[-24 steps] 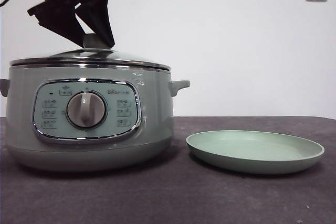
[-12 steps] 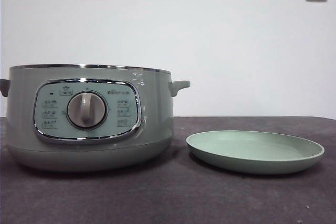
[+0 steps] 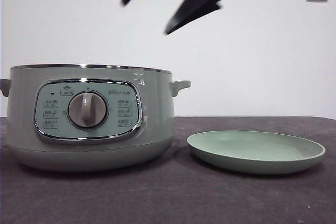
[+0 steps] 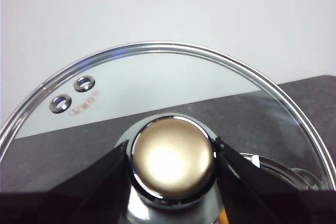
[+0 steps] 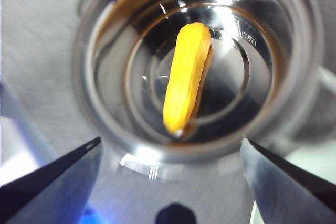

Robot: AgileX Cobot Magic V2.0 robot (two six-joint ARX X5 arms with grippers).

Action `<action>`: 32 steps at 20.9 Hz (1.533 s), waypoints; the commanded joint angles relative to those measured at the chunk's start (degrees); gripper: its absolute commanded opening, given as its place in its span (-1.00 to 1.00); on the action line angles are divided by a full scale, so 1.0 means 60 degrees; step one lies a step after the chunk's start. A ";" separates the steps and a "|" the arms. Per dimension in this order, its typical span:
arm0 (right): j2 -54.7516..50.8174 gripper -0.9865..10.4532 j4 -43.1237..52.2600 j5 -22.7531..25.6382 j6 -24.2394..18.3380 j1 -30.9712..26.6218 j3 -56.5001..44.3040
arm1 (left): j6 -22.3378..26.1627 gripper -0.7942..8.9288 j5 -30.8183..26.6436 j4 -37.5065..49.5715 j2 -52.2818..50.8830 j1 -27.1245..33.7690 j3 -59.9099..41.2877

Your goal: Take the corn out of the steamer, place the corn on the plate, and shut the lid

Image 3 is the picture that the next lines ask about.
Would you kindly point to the pale green electric steamer pot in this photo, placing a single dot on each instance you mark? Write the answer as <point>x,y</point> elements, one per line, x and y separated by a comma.
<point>147,108</point>

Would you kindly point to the pale green round plate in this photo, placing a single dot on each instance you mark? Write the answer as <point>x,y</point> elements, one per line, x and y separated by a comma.
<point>252,145</point>

